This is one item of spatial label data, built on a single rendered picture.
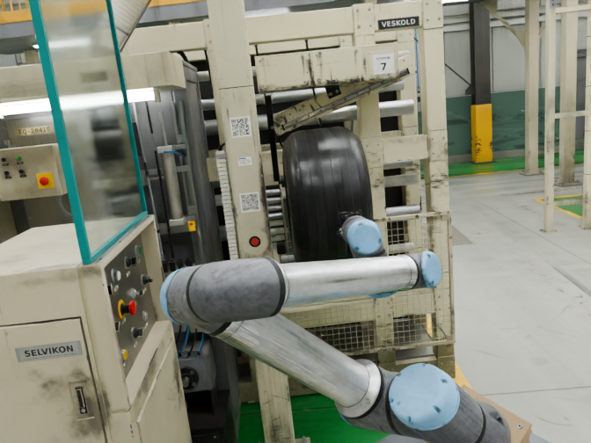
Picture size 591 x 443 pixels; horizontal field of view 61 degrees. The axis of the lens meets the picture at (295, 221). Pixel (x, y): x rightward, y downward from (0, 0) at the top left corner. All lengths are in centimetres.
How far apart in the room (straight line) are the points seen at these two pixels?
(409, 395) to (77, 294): 79
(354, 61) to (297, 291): 142
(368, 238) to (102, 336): 70
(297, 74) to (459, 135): 963
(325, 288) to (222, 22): 121
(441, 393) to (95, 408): 81
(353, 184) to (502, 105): 1026
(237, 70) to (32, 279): 107
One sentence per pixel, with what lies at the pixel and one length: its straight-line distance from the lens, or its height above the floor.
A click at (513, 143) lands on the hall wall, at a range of 1210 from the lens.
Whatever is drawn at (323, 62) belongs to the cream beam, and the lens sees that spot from 222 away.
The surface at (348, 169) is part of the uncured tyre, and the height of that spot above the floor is 133.
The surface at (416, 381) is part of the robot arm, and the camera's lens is 127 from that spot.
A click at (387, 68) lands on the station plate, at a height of 168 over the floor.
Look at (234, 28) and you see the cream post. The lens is 197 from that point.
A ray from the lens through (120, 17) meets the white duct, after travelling 233.
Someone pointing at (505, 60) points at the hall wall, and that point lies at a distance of 1207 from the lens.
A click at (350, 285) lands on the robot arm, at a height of 118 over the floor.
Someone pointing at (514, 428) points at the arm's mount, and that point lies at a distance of 144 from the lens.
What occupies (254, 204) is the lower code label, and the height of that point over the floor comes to 121.
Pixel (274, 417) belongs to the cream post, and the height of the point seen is 27.
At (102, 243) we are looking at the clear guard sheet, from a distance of 132.
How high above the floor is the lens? 157
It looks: 13 degrees down
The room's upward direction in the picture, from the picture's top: 6 degrees counter-clockwise
